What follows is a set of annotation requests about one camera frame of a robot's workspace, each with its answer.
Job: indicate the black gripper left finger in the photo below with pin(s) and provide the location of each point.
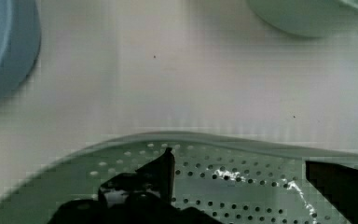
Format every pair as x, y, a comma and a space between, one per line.
156, 177

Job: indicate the blue bowl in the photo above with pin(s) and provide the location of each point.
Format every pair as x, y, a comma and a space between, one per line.
20, 41

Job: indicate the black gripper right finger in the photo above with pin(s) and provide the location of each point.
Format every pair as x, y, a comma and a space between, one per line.
338, 184

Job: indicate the green mug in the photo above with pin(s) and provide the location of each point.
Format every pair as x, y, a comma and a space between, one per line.
310, 18

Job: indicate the green plastic strainer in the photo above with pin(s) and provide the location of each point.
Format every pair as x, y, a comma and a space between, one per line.
217, 180

